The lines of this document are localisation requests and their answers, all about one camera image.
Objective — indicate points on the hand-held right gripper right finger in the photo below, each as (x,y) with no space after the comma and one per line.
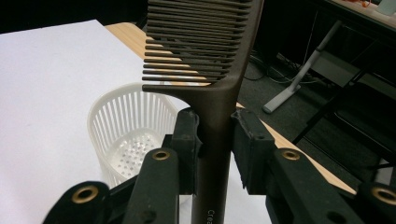
(252,155)

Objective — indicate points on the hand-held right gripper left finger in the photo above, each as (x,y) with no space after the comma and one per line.
(185,149)

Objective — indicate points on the dark brown comb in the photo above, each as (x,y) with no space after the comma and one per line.
(214,102)

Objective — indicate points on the white plastic slotted basket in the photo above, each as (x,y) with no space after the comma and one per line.
(130,130)

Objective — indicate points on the white metal stand leg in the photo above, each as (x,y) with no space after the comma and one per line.
(299,77)

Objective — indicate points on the wooden desk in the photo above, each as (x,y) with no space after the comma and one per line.
(367,12)

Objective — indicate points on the pale container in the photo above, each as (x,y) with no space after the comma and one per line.
(386,6)

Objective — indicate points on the black metal frame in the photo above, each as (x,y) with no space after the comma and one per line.
(339,102)

